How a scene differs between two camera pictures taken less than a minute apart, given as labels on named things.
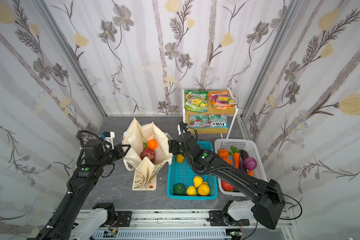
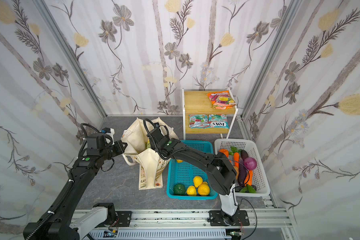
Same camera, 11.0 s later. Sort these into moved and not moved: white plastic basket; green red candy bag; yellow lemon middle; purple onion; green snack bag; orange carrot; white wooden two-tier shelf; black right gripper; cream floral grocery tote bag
Moved: black right gripper; cream floral grocery tote bag; green snack bag
Not moved: yellow lemon middle; purple onion; orange carrot; green red candy bag; white wooden two-tier shelf; white plastic basket
